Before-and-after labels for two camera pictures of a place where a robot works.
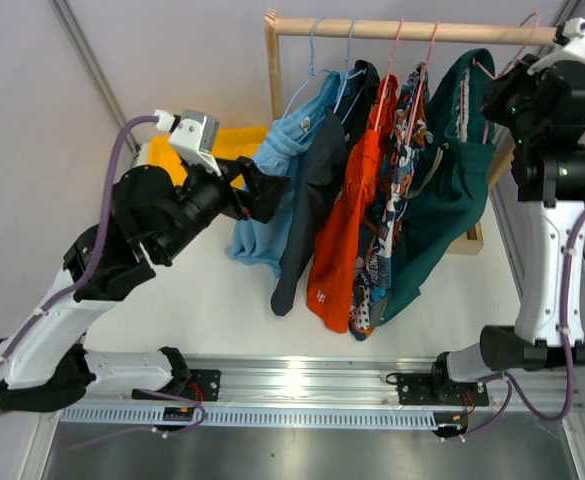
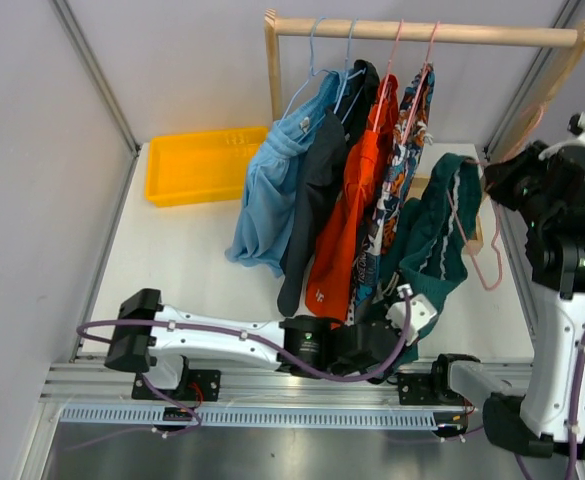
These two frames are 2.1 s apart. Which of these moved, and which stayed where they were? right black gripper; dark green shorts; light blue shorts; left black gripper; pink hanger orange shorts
Moved: dark green shorts; left black gripper; right black gripper
Stayed: light blue shorts; pink hanger orange shorts
